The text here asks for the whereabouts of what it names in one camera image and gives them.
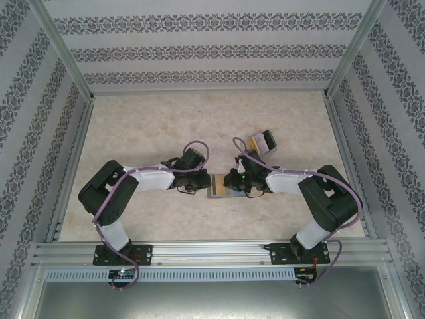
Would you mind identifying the sheet metal panel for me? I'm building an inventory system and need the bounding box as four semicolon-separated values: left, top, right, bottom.
33;280;404;319

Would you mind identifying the slotted grey cable duct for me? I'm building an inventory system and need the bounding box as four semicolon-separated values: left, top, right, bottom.
44;268;296;282

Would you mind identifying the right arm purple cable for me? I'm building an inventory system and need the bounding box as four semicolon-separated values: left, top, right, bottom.
232;136;363;290

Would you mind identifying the aluminium frame post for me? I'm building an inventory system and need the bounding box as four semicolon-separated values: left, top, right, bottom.
323;0;389;100
29;0;97;102

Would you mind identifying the white card with pagoda print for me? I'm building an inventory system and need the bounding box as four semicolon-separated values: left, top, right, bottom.
252;132;269;150

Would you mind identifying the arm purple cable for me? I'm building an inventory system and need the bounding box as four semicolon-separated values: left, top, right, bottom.
232;136;363;290
91;140;212;292

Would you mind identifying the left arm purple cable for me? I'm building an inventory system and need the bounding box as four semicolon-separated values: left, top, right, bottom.
91;140;212;292

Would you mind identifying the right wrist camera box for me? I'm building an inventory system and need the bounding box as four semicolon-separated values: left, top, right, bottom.
236;149;267;176

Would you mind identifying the clear acrylic card box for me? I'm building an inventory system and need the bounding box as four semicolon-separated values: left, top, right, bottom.
244;129;278;160

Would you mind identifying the aluminium table side rail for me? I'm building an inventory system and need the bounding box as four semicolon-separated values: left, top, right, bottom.
323;92;378;239
44;96;97;243

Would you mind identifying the aluminium mounting rail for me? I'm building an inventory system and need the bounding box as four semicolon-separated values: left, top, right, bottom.
31;241;394;266

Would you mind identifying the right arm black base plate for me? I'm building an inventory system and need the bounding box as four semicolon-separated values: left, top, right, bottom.
268;242;331;266

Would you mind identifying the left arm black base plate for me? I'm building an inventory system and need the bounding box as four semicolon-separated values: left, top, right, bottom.
94;244;154;266

